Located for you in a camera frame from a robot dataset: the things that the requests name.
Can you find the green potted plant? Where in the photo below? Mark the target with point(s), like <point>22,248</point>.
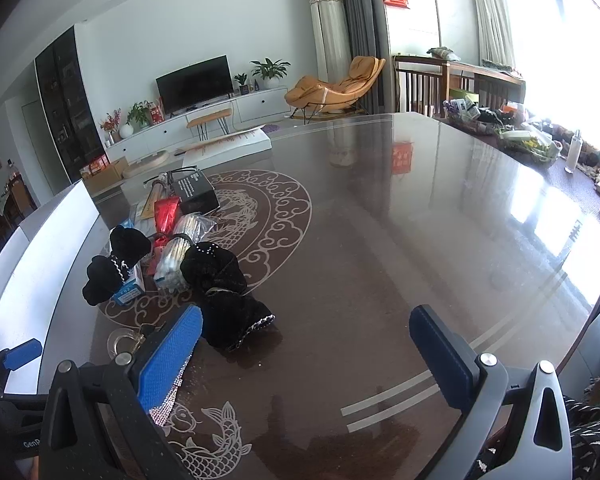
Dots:
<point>270,73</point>

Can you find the white bottle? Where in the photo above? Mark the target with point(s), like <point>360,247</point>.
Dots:
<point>573,153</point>

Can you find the red flowers white vase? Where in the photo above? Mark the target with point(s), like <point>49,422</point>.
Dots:
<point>116,127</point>

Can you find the wooden stool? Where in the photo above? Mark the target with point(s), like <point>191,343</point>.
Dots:
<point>201,123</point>

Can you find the white standing air conditioner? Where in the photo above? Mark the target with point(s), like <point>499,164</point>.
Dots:
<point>330,30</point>

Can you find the black velvet hair bow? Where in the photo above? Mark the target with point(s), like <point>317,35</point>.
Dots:
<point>107,274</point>

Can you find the dark wooden armchair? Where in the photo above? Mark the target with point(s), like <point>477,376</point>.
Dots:
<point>421,84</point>

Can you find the blue white medicine box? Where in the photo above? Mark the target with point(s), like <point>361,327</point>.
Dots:
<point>132,288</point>

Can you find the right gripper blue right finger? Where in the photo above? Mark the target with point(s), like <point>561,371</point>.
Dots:
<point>448,356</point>

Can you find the wooden handle tool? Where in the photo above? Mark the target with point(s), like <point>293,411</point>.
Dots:
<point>157,192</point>

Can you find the black velvet bow scrunchie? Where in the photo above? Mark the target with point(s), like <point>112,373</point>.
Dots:
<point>229,312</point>

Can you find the black odor removing bar box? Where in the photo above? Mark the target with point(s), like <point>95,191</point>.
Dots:
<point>196,193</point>

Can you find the grey curtain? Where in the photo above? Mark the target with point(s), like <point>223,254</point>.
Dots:
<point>368,36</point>

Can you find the leafy plant beside red box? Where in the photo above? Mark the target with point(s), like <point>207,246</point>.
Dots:
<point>139,116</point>

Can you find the black display cabinet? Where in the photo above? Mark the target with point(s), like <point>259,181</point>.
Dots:
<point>64,101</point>

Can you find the white tv cabinet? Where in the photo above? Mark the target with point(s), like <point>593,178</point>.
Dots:
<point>252,110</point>

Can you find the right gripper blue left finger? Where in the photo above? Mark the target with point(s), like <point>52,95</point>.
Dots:
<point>177,338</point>

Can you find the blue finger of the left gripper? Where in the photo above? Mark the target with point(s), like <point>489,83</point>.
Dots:
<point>23,354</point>

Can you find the black frame eyeglasses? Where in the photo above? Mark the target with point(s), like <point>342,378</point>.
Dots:
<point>168,177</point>

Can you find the red foil packet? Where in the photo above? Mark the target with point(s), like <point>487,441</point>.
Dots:
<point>166,213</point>

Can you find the small potted plant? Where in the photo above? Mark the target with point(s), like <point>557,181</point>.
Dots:
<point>242,80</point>

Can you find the cotton swabs plastic bag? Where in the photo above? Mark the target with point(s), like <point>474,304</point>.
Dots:
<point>189,230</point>

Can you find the black flat television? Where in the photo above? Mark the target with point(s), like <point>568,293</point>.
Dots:
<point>194,84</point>

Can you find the white coffee table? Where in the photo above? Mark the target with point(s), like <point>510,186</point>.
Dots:
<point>224,149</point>

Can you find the orange lounge chair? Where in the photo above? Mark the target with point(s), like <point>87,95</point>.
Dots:
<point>313,97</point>

